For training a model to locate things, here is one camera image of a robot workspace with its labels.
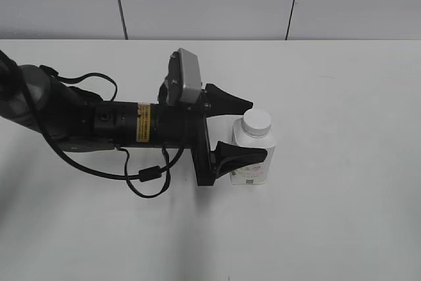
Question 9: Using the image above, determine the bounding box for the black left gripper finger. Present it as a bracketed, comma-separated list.
[210, 141, 267, 178]
[205, 84, 253, 117]

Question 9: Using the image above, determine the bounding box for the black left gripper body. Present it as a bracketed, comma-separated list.
[156, 88, 216, 186]

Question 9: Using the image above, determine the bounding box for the white yili changqing bottle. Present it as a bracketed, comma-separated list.
[230, 115, 276, 185]

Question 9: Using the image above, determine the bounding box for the white screw cap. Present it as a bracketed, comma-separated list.
[241, 109, 272, 138]

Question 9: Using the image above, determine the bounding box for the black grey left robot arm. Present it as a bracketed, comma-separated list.
[1, 48, 268, 186]

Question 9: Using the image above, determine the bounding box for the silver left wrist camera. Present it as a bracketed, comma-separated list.
[164, 48, 202, 106]

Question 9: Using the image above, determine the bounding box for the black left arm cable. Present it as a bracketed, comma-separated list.
[19, 73, 185, 199]

